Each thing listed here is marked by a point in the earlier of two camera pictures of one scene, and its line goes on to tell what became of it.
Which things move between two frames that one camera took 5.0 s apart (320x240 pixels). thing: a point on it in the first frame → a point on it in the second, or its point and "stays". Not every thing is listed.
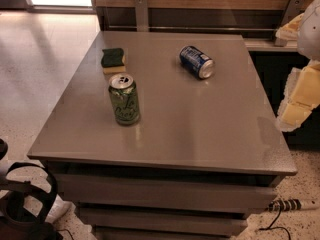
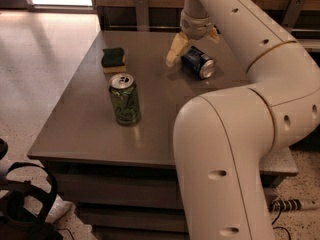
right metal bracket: x=294 y=8 stays
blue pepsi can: x=196 y=62 stays
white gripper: x=310 y=34 → x=197 y=28
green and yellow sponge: x=113 y=61 stays
